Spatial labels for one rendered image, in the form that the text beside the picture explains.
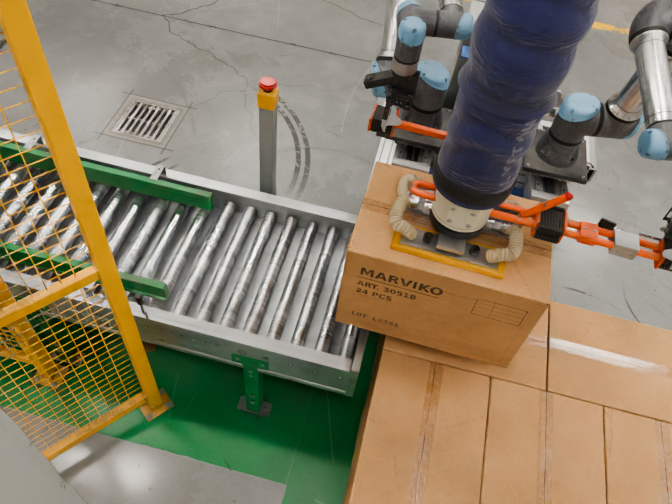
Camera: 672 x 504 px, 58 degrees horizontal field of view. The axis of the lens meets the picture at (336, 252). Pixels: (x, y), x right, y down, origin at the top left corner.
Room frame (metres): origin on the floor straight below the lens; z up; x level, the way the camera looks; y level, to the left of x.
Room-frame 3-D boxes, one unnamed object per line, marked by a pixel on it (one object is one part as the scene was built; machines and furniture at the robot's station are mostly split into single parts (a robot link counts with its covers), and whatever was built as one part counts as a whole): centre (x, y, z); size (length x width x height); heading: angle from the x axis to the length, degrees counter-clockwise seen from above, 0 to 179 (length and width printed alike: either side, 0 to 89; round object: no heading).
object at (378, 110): (1.53, -0.09, 1.20); 0.09 x 0.08 x 0.05; 171
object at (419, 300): (1.24, -0.36, 0.87); 0.60 x 0.40 x 0.40; 82
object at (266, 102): (1.85, 0.35, 0.50); 0.07 x 0.07 x 1.00; 83
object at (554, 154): (1.69, -0.73, 1.09); 0.15 x 0.15 x 0.10
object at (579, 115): (1.69, -0.74, 1.20); 0.13 x 0.12 x 0.14; 96
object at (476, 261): (1.13, -0.33, 1.10); 0.34 x 0.10 x 0.05; 81
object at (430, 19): (1.63, -0.13, 1.50); 0.11 x 0.11 x 0.08; 4
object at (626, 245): (1.16, -0.80, 1.19); 0.07 x 0.07 x 0.04; 81
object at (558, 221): (1.19, -0.59, 1.20); 0.10 x 0.08 x 0.06; 171
